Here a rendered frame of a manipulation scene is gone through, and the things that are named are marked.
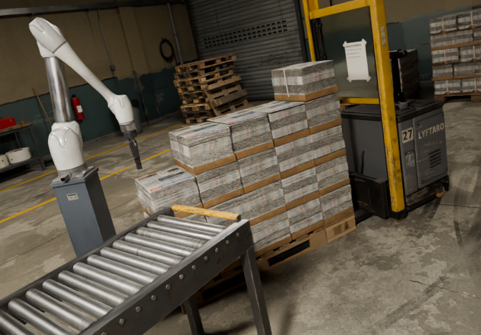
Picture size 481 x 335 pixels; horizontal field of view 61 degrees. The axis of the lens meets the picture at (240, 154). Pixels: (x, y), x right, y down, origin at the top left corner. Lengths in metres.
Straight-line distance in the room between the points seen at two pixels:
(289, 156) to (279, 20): 7.40
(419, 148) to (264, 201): 1.34
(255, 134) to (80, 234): 1.20
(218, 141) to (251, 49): 8.11
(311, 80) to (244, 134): 0.62
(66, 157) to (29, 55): 7.00
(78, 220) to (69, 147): 0.42
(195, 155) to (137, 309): 1.21
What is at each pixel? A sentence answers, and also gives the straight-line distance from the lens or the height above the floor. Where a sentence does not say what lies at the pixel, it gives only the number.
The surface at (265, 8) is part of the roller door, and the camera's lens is 10.17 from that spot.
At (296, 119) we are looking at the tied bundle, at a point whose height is 0.97.
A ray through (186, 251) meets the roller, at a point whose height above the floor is 0.80.
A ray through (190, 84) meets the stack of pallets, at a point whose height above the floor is 0.88.
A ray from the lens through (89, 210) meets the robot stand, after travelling 2.45.
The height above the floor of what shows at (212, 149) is 0.95.
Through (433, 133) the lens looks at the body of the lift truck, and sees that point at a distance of 3.53.
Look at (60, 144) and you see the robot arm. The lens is 2.40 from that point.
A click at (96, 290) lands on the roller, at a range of 1.62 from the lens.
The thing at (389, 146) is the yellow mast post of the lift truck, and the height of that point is 0.61.
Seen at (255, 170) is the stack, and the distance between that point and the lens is 2.65.
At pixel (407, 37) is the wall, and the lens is 8.82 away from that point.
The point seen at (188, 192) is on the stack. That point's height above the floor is 0.74.
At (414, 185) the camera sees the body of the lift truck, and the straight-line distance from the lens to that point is 3.45.
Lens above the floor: 1.53
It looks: 15 degrees down
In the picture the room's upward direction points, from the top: 12 degrees counter-clockwise
